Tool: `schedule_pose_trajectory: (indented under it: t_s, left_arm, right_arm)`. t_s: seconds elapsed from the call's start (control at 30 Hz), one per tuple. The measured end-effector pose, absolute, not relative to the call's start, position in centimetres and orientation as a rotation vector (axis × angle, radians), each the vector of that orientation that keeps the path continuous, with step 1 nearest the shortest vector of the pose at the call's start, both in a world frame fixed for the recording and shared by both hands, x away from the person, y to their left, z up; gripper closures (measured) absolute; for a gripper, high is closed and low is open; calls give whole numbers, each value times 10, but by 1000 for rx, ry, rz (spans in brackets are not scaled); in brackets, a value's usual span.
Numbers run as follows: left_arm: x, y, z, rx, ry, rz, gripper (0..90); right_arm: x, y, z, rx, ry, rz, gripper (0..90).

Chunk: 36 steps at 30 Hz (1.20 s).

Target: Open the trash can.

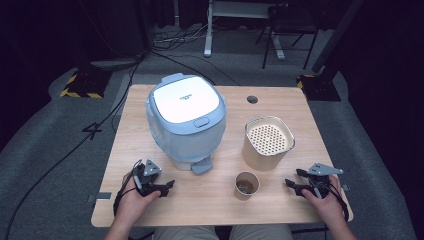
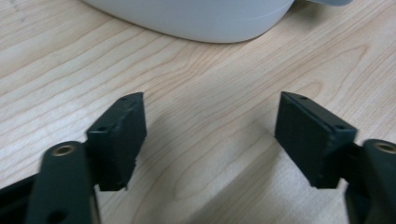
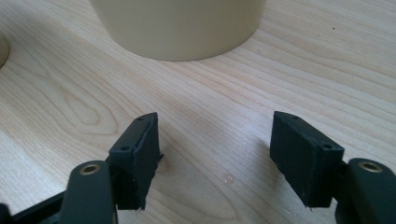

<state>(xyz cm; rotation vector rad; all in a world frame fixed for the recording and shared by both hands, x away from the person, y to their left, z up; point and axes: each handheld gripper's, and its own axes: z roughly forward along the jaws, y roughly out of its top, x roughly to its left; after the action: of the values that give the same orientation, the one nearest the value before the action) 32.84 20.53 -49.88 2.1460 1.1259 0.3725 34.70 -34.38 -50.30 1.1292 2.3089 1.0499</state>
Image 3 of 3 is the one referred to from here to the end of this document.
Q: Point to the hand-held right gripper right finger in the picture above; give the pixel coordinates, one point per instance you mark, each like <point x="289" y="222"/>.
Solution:
<point x="303" y="158"/>

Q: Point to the beige round container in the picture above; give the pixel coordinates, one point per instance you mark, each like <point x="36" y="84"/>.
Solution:
<point x="180" y="28"/>

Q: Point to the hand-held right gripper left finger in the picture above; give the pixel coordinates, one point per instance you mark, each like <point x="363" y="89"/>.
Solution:
<point x="134" y="161"/>

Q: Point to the light blue pedal trash bin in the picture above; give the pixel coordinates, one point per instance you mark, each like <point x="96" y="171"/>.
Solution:
<point x="2" y="53"/>

